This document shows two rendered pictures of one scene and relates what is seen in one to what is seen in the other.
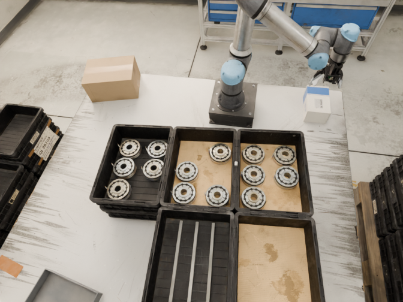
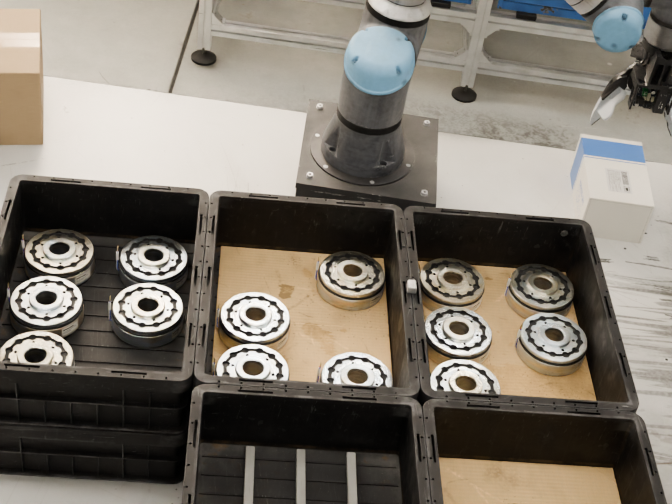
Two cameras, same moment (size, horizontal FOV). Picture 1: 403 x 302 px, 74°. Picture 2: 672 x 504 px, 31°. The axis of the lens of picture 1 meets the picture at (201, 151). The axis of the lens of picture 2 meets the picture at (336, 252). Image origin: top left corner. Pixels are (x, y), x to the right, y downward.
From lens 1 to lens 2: 0.77 m
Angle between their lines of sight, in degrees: 21
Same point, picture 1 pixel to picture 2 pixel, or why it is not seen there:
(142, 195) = not seen: hidden behind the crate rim
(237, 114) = (385, 192)
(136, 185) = (88, 357)
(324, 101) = (632, 177)
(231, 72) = (379, 58)
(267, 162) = (493, 310)
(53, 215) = not seen: outside the picture
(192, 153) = (263, 280)
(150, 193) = not seen: hidden behind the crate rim
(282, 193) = (544, 385)
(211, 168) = (328, 320)
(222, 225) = (377, 462)
